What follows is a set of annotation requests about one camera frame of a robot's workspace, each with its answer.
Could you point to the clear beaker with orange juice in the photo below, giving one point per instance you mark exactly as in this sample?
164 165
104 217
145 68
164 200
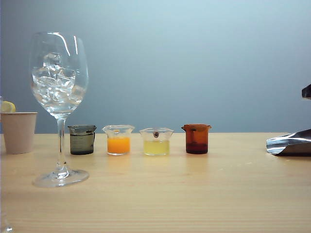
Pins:
118 145

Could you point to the yellow lemon slice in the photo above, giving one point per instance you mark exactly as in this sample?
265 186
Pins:
7 106

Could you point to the smoky grey glass beaker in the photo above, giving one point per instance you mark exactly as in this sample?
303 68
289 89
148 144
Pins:
81 143

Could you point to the clear beaker with yellow liquid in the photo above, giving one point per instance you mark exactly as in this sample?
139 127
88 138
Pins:
156 146

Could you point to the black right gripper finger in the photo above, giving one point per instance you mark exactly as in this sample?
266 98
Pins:
307 92

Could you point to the amber glass beaker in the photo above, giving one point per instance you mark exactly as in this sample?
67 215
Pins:
196 140

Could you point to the stainless steel ice scoop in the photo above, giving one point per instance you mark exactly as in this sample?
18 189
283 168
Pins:
291 143

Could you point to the beige paper cup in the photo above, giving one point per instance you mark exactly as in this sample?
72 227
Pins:
19 133

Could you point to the clear wine glass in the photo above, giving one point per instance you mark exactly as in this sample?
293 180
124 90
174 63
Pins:
60 145

